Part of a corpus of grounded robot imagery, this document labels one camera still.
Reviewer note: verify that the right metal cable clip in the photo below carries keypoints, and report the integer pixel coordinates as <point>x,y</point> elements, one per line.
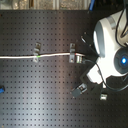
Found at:
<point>72,53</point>

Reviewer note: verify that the blue object at left edge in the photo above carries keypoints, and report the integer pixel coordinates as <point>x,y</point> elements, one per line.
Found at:
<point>1,89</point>

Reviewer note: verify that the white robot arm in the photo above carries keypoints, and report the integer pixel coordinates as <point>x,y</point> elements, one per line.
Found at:
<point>110,39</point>

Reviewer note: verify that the metal cable clip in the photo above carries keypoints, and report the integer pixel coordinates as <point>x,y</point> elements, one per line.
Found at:
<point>72,53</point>
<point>36,51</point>

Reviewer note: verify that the blue object at top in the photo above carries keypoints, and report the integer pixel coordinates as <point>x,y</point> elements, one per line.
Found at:
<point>91,5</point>

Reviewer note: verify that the left metal cable clip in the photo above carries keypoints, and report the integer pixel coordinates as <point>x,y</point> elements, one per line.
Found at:
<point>36,51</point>

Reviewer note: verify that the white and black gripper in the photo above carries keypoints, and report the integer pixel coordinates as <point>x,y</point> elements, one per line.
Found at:
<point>95,75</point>

